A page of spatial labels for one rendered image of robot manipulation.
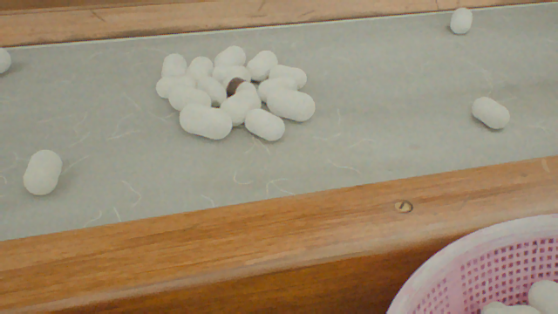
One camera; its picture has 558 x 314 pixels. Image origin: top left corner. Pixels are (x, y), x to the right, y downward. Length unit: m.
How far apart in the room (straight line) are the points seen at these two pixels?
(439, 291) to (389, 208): 0.05
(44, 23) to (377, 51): 0.30
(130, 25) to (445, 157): 0.32
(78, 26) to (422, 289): 0.42
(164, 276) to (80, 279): 0.04
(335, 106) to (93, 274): 0.25
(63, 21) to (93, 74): 0.09
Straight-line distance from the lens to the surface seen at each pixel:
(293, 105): 0.45
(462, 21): 0.64
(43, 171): 0.39
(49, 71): 0.56
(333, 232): 0.32
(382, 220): 0.33
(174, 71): 0.50
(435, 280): 0.31
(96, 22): 0.61
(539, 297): 0.35
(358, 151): 0.43
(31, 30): 0.62
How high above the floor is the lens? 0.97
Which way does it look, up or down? 33 degrees down
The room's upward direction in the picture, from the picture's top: 2 degrees clockwise
